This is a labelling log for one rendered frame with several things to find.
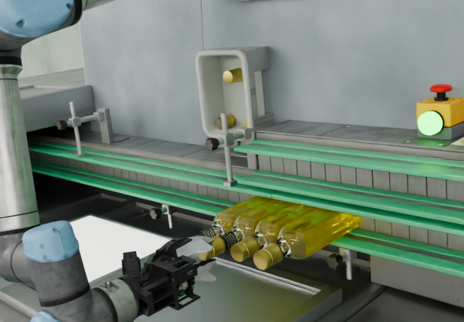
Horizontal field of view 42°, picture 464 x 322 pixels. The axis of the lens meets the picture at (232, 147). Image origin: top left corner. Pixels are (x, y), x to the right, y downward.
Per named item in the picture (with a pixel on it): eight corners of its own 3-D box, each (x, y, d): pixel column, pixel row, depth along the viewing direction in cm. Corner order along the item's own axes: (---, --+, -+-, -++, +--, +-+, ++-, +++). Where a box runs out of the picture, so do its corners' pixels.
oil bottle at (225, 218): (275, 209, 140) (210, 240, 125) (273, 186, 138) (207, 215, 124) (295, 213, 136) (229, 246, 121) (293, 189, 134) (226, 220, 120)
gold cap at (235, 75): (233, 67, 153) (221, 70, 150) (244, 68, 151) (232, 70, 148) (235, 81, 154) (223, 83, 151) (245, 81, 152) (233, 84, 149)
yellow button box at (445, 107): (433, 130, 121) (416, 137, 116) (433, 93, 119) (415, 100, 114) (468, 132, 116) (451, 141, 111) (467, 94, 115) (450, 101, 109)
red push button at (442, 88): (426, 103, 115) (426, 86, 114) (436, 99, 117) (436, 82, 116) (446, 104, 112) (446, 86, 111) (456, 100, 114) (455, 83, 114)
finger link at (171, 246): (197, 254, 109) (161, 279, 103) (190, 252, 110) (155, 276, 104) (191, 232, 107) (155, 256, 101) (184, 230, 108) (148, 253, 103)
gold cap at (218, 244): (213, 251, 116) (197, 259, 113) (211, 233, 115) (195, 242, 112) (226, 255, 114) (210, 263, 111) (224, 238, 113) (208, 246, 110)
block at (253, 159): (264, 161, 147) (245, 168, 143) (261, 124, 145) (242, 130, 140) (275, 162, 145) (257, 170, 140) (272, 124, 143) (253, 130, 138)
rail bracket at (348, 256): (362, 261, 126) (325, 287, 117) (360, 231, 124) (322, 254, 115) (379, 266, 123) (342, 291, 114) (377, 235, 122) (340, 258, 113)
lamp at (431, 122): (422, 132, 115) (414, 135, 113) (421, 109, 114) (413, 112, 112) (445, 134, 112) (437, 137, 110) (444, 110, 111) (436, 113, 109)
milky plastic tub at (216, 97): (226, 129, 163) (203, 137, 157) (217, 47, 158) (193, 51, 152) (275, 134, 151) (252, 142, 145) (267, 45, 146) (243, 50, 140)
